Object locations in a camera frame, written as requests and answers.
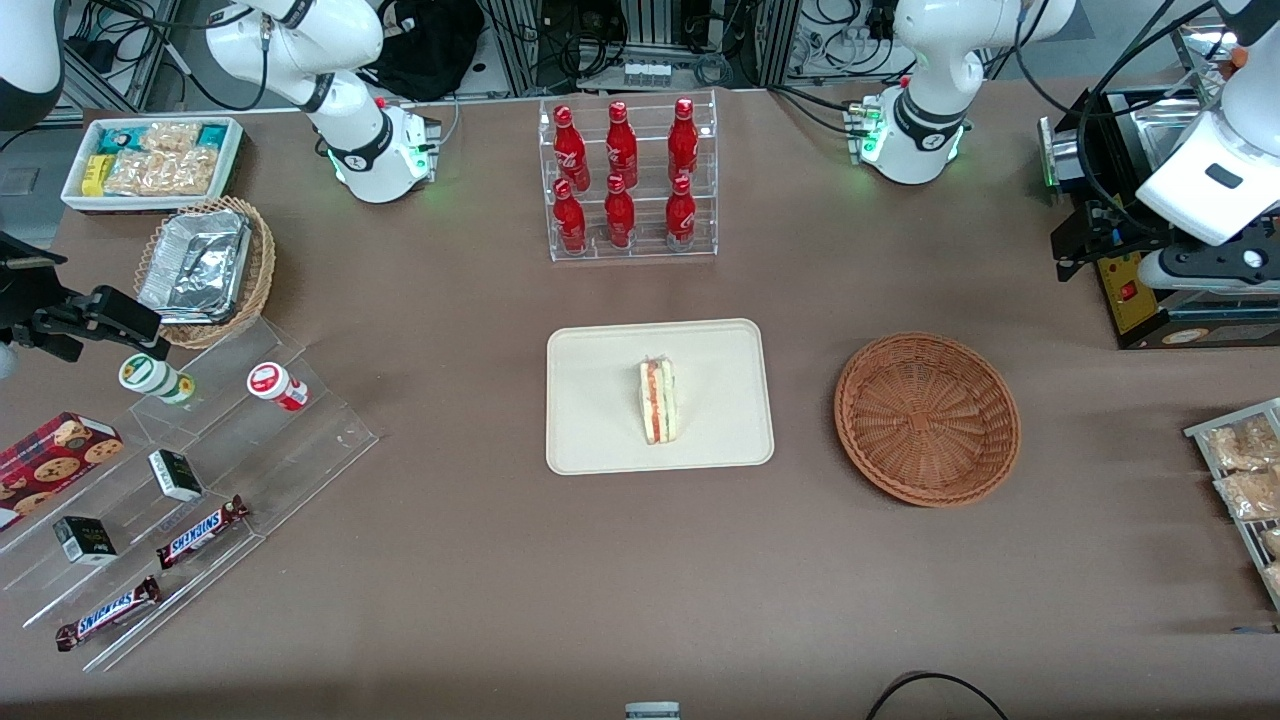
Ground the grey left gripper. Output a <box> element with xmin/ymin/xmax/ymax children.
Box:
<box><xmin>1050</xmin><ymin>200</ymin><xmax>1280</xmax><ymax>295</ymax></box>

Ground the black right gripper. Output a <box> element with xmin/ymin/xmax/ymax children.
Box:
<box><xmin>0</xmin><ymin>232</ymin><xmax>167</xmax><ymax>364</ymax></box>

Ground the triangular sandwich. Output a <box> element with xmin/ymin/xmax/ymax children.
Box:
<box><xmin>638</xmin><ymin>356</ymin><xmax>679</xmax><ymax>447</ymax></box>

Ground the aluminium foil tray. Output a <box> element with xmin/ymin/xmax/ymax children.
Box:
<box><xmin>137</xmin><ymin>209</ymin><xmax>253</xmax><ymax>325</ymax></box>

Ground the oval light wicker basket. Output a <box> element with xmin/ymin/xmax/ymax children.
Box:
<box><xmin>133</xmin><ymin>195</ymin><xmax>277</xmax><ymax>350</ymax></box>

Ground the shiny metal tray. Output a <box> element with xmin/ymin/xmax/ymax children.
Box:
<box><xmin>1172</xmin><ymin>17</ymin><xmax>1251</xmax><ymax>101</ymax></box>

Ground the round brown wicker basket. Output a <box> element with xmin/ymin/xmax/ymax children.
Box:
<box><xmin>833</xmin><ymin>331</ymin><xmax>1023</xmax><ymax>509</ymax></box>

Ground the cream rectangular tray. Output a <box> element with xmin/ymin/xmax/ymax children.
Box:
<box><xmin>545</xmin><ymin>318</ymin><xmax>777</xmax><ymax>477</ymax></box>

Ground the green and white cup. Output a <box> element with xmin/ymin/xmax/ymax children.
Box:
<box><xmin>118</xmin><ymin>352</ymin><xmax>197</xmax><ymax>406</ymax></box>

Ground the red tartan cookie box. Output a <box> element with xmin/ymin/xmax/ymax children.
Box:
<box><xmin>0</xmin><ymin>411</ymin><xmax>125</xmax><ymax>532</ymax></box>

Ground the small black box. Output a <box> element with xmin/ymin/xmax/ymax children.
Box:
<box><xmin>52</xmin><ymin>515</ymin><xmax>119</xmax><ymax>567</ymax></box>
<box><xmin>147</xmin><ymin>448</ymin><xmax>205</xmax><ymax>503</ymax></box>

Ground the clear cracker bag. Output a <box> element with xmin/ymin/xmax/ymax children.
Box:
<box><xmin>139</xmin><ymin>120</ymin><xmax>204</xmax><ymax>155</ymax></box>
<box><xmin>102</xmin><ymin>147</ymin><xmax>220</xmax><ymax>198</ymax></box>

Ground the red and white cup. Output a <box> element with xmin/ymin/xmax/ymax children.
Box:
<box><xmin>246</xmin><ymin>361</ymin><xmax>311</xmax><ymax>413</ymax></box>

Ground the white rectangular bin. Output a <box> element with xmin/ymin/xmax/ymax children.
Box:
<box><xmin>60</xmin><ymin>116</ymin><xmax>247</xmax><ymax>215</ymax></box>

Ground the Snickers chocolate bar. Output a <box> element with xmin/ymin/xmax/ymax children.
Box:
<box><xmin>54</xmin><ymin>575</ymin><xmax>162</xmax><ymax>653</ymax></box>
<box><xmin>155</xmin><ymin>495</ymin><xmax>251</xmax><ymax>571</ymax></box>

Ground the clear acrylic stepped shelf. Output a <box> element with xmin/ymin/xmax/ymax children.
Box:
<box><xmin>0</xmin><ymin>317</ymin><xmax>380</xmax><ymax>674</ymax></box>

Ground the red cola bottle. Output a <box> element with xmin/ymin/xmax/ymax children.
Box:
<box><xmin>666</xmin><ymin>98</ymin><xmax>701</xmax><ymax>186</ymax></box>
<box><xmin>603</xmin><ymin>175</ymin><xmax>638</xmax><ymax>251</ymax></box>
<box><xmin>605</xmin><ymin>101</ymin><xmax>640</xmax><ymax>190</ymax></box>
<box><xmin>552</xmin><ymin>179</ymin><xmax>589</xmax><ymax>255</ymax></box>
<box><xmin>664</xmin><ymin>175</ymin><xmax>699</xmax><ymax>252</ymax></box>
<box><xmin>552</xmin><ymin>105</ymin><xmax>592</xmax><ymax>194</ymax></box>

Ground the black bag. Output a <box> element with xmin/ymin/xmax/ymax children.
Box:
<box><xmin>364</xmin><ymin>0</ymin><xmax>487</xmax><ymax>102</ymax></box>

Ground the clear acrylic bottle rack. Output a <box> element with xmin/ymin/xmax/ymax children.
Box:
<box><xmin>537</xmin><ymin>89</ymin><xmax>720</xmax><ymax>264</ymax></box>

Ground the grey wire tray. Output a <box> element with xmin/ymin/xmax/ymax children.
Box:
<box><xmin>1184</xmin><ymin>397</ymin><xmax>1280</xmax><ymax>612</ymax></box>

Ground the black cable loop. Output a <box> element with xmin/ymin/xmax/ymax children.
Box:
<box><xmin>864</xmin><ymin>671</ymin><xmax>1012</xmax><ymax>720</ymax></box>

